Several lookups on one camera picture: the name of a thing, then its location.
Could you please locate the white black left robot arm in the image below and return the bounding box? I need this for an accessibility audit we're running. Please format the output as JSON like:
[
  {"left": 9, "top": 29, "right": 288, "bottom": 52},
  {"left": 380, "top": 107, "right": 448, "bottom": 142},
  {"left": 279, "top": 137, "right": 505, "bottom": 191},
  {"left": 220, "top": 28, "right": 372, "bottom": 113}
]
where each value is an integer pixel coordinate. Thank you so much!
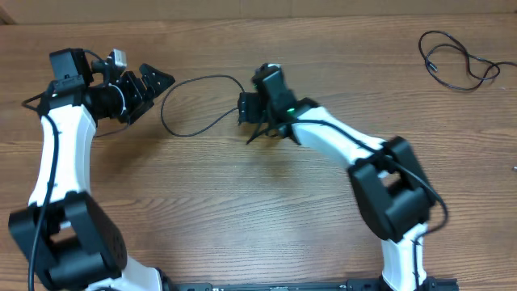
[{"left": 8, "top": 48, "right": 174, "bottom": 290}]

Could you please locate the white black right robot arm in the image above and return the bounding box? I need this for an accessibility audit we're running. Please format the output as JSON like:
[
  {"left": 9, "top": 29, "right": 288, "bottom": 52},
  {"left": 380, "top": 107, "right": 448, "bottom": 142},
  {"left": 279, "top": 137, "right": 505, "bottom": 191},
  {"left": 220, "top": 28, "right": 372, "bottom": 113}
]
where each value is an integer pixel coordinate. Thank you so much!
[{"left": 237, "top": 63, "right": 458, "bottom": 290}]

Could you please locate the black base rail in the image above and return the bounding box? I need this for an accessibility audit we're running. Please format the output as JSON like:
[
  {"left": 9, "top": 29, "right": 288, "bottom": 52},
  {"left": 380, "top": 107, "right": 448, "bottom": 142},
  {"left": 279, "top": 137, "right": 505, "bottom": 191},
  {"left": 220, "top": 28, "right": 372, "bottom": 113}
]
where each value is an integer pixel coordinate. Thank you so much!
[{"left": 175, "top": 277, "right": 460, "bottom": 291}]

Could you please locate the black USB cable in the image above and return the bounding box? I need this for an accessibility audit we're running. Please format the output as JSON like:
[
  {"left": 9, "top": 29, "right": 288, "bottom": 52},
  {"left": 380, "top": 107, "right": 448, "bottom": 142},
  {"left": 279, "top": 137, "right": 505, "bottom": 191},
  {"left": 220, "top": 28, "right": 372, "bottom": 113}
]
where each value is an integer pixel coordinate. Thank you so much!
[{"left": 160, "top": 74, "right": 246, "bottom": 138}]

